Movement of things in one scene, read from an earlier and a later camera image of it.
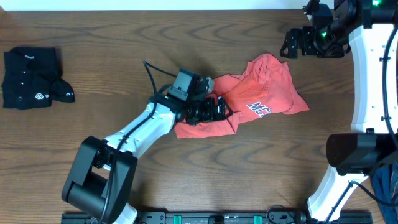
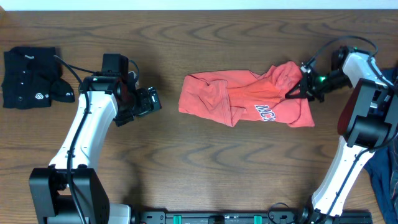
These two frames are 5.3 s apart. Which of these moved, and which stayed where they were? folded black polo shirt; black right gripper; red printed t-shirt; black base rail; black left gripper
Moved: black left gripper; black right gripper; red printed t-shirt
Stayed: folded black polo shirt; black base rail
